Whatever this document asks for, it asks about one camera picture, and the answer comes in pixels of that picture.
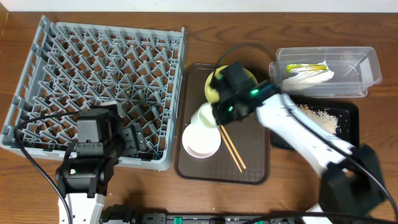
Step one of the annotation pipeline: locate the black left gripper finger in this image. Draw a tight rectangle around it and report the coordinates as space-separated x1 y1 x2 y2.
132 123 146 151
120 126 137 155

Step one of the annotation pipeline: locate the white cup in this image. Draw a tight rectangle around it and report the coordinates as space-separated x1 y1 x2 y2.
191 103 218 128

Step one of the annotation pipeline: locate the green yellow snack wrapper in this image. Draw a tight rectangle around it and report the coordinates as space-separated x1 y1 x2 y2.
285 64 328 73

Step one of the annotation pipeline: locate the pink bowl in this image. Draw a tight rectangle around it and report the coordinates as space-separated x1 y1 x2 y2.
182 124 221 159

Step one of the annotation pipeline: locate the leftover rice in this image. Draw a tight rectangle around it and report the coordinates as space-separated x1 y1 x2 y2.
298 105 339 135

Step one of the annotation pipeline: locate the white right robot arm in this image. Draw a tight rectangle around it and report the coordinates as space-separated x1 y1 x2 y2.
205 63 397 223

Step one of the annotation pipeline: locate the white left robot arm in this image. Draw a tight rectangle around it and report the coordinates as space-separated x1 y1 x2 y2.
55 101 144 223

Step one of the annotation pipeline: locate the grey dishwasher rack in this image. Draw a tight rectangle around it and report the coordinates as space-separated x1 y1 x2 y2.
1 17 187 170

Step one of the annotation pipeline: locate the black waste tray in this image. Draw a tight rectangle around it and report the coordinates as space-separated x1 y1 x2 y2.
271 96 361 150

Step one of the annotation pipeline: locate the yellow plate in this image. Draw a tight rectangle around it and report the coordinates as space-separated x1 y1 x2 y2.
205 68 258 103

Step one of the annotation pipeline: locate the right wooden chopstick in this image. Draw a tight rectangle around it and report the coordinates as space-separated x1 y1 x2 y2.
220 125 246 170

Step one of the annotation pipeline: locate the wooden chopstick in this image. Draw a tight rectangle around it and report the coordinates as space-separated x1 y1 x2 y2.
220 125 246 170
218 128 243 173

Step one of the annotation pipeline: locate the left wooden chopstick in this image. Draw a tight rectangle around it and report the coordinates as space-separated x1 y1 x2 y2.
218 128 243 173

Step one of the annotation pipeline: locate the brown plastic tray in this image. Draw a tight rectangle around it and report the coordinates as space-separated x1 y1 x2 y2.
174 63 270 185

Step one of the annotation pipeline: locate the white crumpled napkin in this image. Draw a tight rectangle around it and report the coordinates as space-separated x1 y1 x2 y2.
275 61 335 91

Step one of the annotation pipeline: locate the clear plastic bin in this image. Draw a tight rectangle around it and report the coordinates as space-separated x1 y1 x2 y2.
269 47 382 98

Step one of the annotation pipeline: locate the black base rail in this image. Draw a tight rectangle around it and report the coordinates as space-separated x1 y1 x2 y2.
99 204 312 224

